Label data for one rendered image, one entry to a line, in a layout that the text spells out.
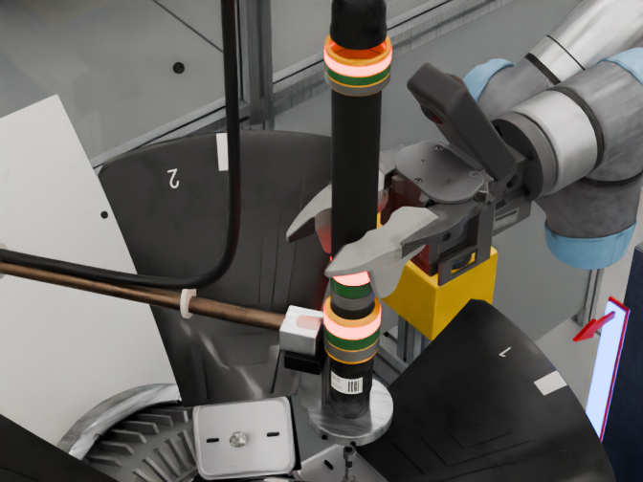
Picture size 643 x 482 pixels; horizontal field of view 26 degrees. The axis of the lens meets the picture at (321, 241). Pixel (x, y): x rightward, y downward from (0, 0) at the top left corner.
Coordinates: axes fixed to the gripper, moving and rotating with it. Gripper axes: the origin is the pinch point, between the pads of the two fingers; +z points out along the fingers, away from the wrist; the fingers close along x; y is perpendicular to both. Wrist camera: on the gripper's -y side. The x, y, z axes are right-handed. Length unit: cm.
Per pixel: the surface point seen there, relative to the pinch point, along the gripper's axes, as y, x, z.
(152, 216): 11.7, 21.4, 1.9
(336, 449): 30.9, 4.0, -4.4
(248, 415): 22.6, 6.1, 3.3
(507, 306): 128, 74, -101
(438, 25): 52, 73, -78
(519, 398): 32.6, -0.5, -22.7
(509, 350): 31.8, 4.0, -25.6
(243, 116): 51, 71, -40
